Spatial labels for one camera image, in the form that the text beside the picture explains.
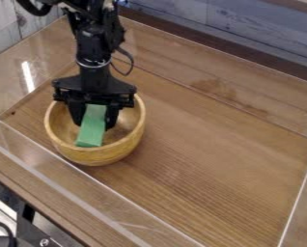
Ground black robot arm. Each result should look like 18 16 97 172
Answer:
16 0 136 129

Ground black table leg bracket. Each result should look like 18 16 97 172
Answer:
16 204 62 247

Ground light wooden bowl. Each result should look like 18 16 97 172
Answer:
44 96 145 166

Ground black cable lower left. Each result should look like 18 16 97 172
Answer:
0 220 18 247

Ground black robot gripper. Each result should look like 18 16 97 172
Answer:
52 65 136 129

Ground clear acrylic enclosure walls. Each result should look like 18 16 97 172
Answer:
0 20 307 247

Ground green rectangular block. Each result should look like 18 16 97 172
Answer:
74 104 105 148

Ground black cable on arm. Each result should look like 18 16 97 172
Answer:
109 46 134 77

